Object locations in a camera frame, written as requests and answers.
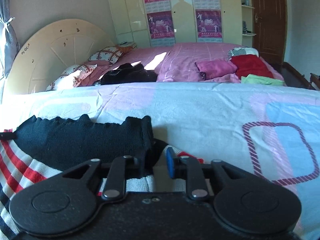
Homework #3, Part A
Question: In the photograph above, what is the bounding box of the cream wardrobe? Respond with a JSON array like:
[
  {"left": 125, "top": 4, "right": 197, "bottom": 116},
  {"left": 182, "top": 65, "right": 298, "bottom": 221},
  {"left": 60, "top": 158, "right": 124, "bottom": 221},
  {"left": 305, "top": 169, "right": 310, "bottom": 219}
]
[{"left": 105, "top": 0, "right": 253, "bottom": 48}]

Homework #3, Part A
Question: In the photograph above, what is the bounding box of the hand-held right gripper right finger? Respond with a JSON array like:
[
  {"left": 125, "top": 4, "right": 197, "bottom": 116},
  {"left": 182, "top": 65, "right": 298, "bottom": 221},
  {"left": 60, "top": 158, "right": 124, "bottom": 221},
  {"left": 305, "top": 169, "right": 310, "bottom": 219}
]
[{"left": 166, "top": 147, "right": 258, "bottom": 202}]

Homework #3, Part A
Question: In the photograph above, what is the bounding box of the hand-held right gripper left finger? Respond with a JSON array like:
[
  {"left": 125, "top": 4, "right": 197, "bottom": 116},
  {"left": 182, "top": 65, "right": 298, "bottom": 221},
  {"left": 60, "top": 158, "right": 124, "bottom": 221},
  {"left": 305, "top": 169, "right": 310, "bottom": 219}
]
[{"left": 62, "top": 154, "right": 141, "bottom": 202}]

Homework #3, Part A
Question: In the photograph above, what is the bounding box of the checked pillow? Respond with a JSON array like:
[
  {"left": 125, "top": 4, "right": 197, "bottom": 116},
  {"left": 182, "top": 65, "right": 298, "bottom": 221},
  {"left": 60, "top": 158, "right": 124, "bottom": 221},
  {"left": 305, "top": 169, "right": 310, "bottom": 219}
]
[{"left": 88, "top": 46, "right": 125, "bottom": 64}]

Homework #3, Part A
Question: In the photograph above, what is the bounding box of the magenta folded cloth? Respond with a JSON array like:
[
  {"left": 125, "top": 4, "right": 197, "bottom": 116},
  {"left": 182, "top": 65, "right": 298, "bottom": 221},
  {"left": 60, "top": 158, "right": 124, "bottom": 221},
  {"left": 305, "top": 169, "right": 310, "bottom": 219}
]
[{"left": 195, "top": 59, "right": 238, "bottom": 81}]

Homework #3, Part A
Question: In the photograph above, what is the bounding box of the brown wooden door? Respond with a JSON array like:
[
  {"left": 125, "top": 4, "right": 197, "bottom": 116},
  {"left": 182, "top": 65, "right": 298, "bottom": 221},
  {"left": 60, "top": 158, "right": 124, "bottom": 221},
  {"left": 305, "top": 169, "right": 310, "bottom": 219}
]
[{"left": 251, "top": 0, "right": 288, "bottom": 65}]

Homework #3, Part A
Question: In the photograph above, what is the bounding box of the red folded cloth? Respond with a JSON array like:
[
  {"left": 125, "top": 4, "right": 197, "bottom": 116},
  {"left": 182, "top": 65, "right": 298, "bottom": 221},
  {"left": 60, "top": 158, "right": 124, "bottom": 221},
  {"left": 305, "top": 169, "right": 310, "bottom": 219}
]
[{"left": 230, "top": 54, "right": 275, "bottom": 79}]

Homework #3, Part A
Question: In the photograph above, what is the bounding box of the corner shelf unit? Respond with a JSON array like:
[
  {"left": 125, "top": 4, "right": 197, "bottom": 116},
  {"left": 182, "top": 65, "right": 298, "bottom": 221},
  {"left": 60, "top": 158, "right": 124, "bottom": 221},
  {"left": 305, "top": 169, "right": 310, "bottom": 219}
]
[{"left": 239, "top": 0, "right": 257, "bottom": 37}]

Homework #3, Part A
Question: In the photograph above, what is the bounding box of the wooden bed footboard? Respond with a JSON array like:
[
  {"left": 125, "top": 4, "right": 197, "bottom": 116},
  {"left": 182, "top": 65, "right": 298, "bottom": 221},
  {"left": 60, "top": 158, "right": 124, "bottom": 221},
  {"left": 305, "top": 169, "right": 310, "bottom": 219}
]
[{"left": 282, "top": 62, "right": 311, "bottom": 90}]

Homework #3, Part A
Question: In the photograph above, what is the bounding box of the pink quilt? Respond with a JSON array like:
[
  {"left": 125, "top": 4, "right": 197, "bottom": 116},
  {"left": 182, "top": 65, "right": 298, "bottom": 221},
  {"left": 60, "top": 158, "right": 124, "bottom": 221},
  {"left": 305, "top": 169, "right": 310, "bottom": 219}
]
[{"left": 89, "top": 42, "right": 286, "bottom": 87}]

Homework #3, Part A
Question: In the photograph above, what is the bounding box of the striped folded cloth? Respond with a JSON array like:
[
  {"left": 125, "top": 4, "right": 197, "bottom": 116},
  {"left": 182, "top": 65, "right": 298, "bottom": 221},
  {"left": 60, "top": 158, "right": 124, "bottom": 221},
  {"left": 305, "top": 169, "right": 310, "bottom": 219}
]
[{"left": 227, "top": 47, "right": 260, "bottom": 61}]

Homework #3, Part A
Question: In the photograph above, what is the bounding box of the wooden chair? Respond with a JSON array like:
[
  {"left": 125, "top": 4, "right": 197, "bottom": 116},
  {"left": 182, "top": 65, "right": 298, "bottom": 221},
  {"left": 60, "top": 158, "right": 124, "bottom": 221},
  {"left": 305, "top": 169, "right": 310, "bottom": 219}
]
[{"left": 309, "top": 73, "right": 320, "bottom": 91}]

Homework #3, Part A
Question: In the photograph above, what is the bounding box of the cream round headboard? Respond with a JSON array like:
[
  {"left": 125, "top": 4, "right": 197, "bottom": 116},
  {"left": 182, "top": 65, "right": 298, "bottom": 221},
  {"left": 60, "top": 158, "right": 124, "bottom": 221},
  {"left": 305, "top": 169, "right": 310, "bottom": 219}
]
[{"left": 2, "top": 18, "right": 118, "bottom": 96}]

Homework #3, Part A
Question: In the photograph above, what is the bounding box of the green folded cloth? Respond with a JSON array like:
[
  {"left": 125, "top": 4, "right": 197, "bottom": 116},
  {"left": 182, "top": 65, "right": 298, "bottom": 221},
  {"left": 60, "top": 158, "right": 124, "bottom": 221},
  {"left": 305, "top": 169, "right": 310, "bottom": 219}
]
[{"left": 240, "top": 74, "right": 285, "bottom": 87}]

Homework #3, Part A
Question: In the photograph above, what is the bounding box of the white red patterned pillow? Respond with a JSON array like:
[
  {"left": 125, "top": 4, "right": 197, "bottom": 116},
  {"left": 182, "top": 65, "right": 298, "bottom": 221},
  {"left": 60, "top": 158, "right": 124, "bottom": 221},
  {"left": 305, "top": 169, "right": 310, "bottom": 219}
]
[{"left": 45, "top": 64, "right": 98, "bottom": 92}]

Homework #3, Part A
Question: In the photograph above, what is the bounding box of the striped knit sweater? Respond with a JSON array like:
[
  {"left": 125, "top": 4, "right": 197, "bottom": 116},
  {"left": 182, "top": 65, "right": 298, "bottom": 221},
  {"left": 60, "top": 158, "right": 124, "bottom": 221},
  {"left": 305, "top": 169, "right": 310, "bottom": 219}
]
[{"left": 0, "top": 114, "right": 208, "bottom": 240}]

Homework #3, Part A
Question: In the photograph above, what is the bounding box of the patterned bed sheet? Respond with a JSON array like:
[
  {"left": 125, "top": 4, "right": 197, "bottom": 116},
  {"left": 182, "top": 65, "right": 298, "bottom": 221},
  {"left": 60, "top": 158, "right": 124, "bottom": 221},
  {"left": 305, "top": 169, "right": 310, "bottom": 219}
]
[{"left": 0, "top": 81, "right": 320, "bottom": 240}]

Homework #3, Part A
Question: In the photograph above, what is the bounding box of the grey curtain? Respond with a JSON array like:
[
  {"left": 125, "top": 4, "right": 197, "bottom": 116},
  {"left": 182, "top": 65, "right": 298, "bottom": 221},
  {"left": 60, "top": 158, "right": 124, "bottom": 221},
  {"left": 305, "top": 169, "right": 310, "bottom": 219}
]
[{"left": 0, "top": 0, "right": 21, "bottom": 81}]

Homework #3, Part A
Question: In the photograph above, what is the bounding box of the black cloth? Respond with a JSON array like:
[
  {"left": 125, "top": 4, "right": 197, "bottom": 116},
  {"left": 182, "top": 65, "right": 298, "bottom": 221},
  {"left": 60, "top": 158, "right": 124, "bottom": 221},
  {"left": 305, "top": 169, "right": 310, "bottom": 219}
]
[{"left": 100, "top": 63, "right": 159, "bottom": 85}]

